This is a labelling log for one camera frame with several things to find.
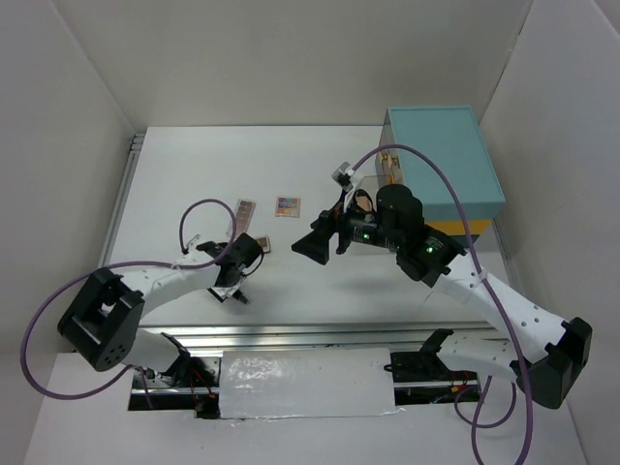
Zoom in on long eyeshadow palette horizontal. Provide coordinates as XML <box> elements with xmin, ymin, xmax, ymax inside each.
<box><xmin>255</xmin><ymin>236</ymin><xmax>271</xmax><ymax>254</ymax></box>

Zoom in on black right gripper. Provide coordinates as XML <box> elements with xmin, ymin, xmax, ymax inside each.
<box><xmin>291</xmin><ymin>189</ymin><xmax>401</xmax><ymax>264</ymax></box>

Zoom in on clear bottom drawer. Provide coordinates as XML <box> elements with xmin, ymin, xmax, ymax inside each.
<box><xmin>357</xmin><ymin>174</ymin><xmax>402</xmax><ymax>201</ymax></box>

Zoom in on teal yellow drawer cabinet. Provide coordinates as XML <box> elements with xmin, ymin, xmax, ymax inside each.
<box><xmin>375</xmin><ymin>106</ymin><xmax>506</xmax><ymax>243</ymax></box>

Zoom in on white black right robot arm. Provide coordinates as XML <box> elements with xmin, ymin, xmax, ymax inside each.
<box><xmin>292</xmin><ymin>184</ymin><xmax>593</xmax><ymax>409</ymax></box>

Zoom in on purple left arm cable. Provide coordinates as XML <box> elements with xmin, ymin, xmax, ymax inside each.
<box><xmin>19</xmin><ymin>198</ymin><xmax>238</xmax><ymax>411</ymax></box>

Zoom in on aluminium table frame rails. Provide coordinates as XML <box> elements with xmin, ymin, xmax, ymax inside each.
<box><xmin>110</xmin><ymin>126</ymin><xmax>498</xmax><ymax>344</ymax></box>

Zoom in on colourful small eyeshadow palette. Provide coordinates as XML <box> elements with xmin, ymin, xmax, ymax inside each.
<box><xmin>275</xmin><ymin>197</ymin><xmax>301</xmax><ymax>218</ymax></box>

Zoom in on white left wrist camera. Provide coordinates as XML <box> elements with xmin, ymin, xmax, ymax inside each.
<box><xmin>183</xmin><ymin>234</ymin><xmax>202</xmax><ymax>256</ymax></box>

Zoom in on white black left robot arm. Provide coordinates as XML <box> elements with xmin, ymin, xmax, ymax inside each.
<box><xmin>57</xmin><ymin>233</ymin><xmax>264</xmax><ymax>387</ymax></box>

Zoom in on white foam front panel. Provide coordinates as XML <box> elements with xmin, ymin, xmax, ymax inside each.
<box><xmin>219</xmin><ymin>349</ymin><xmax>397</xmax><ymax>419</ymax></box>

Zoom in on pink eyeshadow palette tilted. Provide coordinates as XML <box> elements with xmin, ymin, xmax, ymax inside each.
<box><xmin>227</xmin><ymin>199</ymin><xmax>256</xmax><ymax>237</ymax></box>

